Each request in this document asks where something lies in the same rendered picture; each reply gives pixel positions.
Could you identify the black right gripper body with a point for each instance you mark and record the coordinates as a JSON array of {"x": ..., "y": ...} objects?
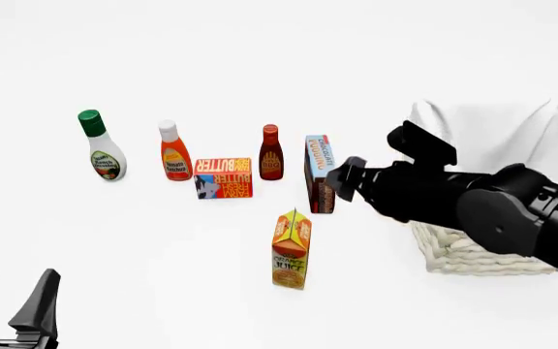
[{"x": 346, "y": 178}]

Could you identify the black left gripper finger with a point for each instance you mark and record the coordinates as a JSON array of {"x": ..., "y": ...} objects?
[{"x": 41, "y": 309}]

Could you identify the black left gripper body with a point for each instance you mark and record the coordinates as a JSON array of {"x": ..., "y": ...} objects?
[{"x": 12, "y": 344}]

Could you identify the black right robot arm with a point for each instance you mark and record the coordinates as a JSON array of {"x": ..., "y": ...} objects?
[{"x": 502, "y": 211}]

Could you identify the orange juice carton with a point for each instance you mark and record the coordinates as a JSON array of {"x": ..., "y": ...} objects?
[{"x": 289, "y": 258}]

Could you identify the white woven basket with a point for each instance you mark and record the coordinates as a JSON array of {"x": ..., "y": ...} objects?
[{"x": 487, "y": 145}]

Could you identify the chocolate pudding box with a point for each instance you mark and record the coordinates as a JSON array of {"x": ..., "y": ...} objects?
[{"x": 319, "y": 160}]

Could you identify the dark red BBQ sauce bottle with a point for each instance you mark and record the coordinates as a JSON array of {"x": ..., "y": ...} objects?
[{"x": 271, "y": 160}]

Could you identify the red butter box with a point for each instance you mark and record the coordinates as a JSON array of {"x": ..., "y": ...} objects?
[{"x": 223, "y": 180}]

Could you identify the ranch dressing bottle green cap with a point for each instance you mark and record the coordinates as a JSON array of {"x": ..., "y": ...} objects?
[{"x": 104, "y": 160}]

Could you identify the ketchup bottle white cap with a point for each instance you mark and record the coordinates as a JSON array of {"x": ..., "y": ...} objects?
[{"x": 176, "y": 160}]

